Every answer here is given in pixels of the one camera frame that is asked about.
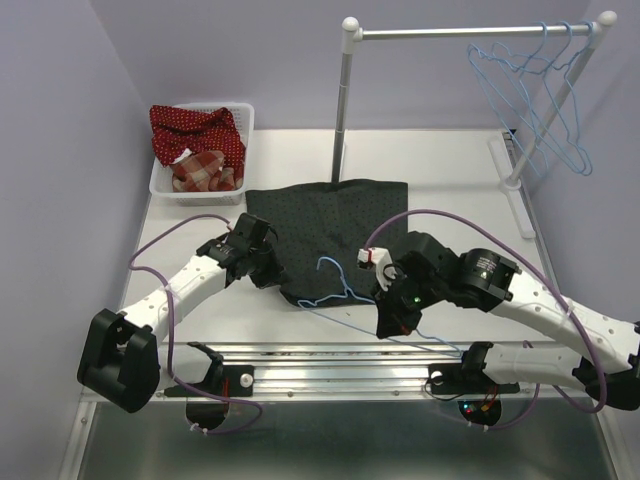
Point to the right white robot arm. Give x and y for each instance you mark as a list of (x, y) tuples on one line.
[(594, 353)]

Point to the white perforated plastic basket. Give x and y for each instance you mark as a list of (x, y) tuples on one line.
[(160, 185)]

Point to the aluminium mounting rail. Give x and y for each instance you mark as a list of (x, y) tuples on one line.
[(323, 372)]

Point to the orange plaid cloth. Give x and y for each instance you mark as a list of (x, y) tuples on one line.
[(207, 171)]

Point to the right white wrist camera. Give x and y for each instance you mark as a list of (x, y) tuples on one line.
[(378, 261)]

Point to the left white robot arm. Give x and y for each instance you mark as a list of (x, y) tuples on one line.
[(130, 355)]

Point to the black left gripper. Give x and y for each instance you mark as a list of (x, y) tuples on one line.
[(274, 273)]

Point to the blue wire hanger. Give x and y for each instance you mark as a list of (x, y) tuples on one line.
[(502, 74), (564, 135), (535, 153), (313, 306)]

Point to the red dotted cloth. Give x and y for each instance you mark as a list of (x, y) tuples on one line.
[(178, 133)]

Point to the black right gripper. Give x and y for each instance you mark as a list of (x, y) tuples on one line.
[(392, 321)]

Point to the dark dotted skirt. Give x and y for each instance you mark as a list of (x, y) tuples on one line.
[(320, 228)]

